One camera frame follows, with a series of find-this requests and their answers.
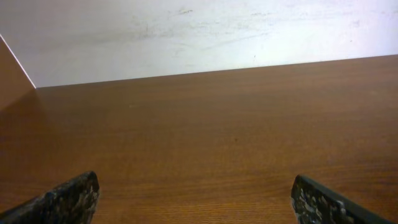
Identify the wooden side panel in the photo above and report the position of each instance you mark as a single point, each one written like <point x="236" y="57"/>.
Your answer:
<point x="15" y="82"/>

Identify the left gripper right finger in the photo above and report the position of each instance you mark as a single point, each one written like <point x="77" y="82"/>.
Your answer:
<point x="314" y="203"/>

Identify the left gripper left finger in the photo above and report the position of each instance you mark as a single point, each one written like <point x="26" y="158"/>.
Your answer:
<point x="73" y="201"/>

